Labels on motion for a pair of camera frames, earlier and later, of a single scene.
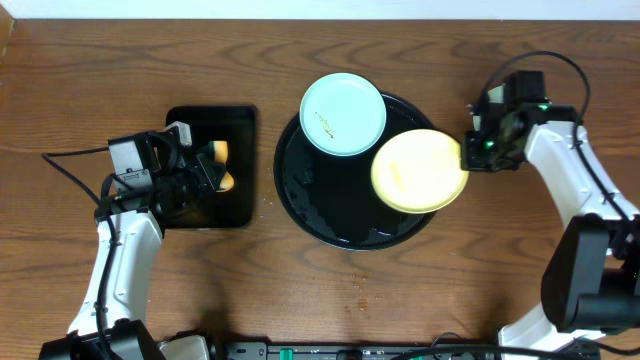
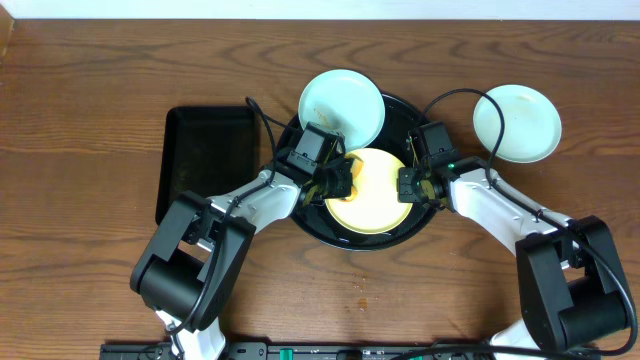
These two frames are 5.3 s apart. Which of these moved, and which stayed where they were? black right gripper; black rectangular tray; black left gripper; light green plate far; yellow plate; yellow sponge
Moved: yellow plate; yellow sponge; black right gripper; black left gripper
Stayed: black rectangular tray; light green plate far
